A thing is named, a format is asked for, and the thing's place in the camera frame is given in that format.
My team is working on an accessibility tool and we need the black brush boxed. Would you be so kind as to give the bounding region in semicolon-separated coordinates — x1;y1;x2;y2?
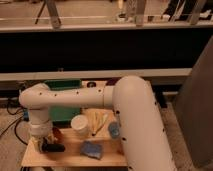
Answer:
41;139;65;152

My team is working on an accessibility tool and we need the red bowl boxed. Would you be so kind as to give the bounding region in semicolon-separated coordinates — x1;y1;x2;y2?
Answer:
52;127;63;143

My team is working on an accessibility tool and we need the black cable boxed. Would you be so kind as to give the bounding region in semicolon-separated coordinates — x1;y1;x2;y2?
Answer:
0;97;28;146

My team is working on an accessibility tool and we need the wooden spoon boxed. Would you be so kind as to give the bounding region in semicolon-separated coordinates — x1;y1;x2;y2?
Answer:
93;113;99;134

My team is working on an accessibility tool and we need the small black cup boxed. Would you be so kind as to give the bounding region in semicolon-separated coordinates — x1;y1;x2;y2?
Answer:
87;81;96;88

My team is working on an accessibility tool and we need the dark purple plate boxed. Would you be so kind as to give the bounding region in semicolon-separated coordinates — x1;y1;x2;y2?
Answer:
105;78;120;86

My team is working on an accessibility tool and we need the white plastic cup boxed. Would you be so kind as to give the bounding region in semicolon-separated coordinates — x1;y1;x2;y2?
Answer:
71;115;89;135

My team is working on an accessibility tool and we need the blue box on floor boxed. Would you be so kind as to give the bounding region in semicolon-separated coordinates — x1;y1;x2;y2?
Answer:
23;110;29;121

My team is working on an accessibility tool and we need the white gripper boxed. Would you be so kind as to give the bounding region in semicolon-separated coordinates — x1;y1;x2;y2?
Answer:
29;130;54;153

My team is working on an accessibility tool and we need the green plastic bin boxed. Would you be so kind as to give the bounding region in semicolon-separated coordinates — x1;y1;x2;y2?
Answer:
45;79;82;125

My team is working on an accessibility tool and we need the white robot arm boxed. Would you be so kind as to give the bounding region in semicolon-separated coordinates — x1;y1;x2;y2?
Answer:
19;76;177;171

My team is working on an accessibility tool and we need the wooden board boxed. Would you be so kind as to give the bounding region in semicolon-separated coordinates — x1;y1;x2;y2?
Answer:
21;80;129;168

